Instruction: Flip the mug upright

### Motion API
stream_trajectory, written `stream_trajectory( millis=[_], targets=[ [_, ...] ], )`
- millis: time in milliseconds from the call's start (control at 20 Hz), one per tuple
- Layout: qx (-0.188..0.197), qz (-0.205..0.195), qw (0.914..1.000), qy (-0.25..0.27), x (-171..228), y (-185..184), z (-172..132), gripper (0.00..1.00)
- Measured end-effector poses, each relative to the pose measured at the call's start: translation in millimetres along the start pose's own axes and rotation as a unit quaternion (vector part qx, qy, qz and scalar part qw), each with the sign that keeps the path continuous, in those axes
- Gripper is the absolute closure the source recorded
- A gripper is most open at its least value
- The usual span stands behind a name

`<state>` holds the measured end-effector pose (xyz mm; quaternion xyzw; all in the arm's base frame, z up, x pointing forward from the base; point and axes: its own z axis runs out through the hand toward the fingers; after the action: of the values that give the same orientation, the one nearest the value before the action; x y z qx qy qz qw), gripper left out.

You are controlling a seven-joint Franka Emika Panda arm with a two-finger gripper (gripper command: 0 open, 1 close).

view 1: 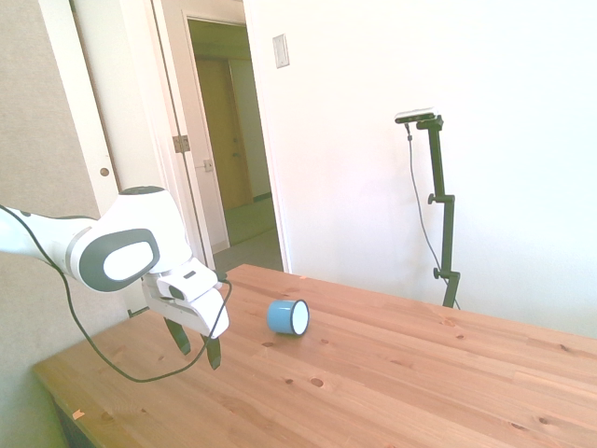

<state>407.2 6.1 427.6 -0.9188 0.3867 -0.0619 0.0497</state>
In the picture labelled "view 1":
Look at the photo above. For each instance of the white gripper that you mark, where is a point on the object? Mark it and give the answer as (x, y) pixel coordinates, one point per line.
(205, 312)

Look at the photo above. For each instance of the blue enamel mug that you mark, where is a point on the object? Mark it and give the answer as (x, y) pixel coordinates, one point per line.
(280, 317)

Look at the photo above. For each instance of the round door knob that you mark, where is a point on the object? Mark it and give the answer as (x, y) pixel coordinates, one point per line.
(105, 172)

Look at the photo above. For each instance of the metal door hinge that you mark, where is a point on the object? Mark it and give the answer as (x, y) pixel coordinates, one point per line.
(181, 144)

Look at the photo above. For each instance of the brown hallway door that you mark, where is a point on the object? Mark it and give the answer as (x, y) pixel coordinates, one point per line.
(219, 140)

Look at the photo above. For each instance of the white open door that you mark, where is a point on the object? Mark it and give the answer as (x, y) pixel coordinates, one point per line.
(130, 93)

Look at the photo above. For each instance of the grey fabric partition panel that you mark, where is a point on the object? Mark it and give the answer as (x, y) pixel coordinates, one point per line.
(28, 116)

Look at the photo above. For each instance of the black jointed camera stand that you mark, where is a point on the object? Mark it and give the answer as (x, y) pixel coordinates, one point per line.
(448, 233)

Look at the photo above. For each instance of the white wall switch plate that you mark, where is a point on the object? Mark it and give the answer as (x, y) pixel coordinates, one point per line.
(281, 51)

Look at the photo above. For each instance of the white exterior camera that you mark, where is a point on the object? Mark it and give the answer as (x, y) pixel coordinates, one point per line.
(415, 115)

